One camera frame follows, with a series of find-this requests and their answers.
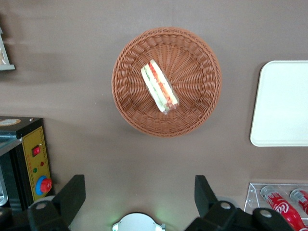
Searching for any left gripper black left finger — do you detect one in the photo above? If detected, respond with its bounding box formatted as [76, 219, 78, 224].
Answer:
[0, 174, 86, 231]

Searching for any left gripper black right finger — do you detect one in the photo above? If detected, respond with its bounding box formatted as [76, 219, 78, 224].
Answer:
[185, 175, 294, 231]

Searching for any plastic triangle sandwich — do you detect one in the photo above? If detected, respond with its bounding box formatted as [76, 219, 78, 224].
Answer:
[140, 60, 180, 116]

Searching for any cream rectangular serving tray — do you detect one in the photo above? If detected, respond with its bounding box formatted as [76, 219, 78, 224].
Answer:
[249, 60, 308, 147]

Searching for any large round brown wicker basket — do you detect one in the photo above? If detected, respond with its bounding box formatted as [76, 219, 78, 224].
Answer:
[111, 26, 222, 138]

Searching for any clear acrylic bottle rack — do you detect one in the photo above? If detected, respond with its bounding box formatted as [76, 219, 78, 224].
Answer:
[243, 182, 308, 231]

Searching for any red cola bottle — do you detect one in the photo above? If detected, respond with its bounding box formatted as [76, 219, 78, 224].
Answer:
[259, 185, 308, 231]
[290, 189, 308, 216]

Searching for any black appliance with yellow panel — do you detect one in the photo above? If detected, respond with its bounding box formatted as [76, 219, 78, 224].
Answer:
[0, 116, 53, 212]

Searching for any grey snack display rack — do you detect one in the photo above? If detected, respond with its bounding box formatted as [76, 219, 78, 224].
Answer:
[0, 26, 16, 72]

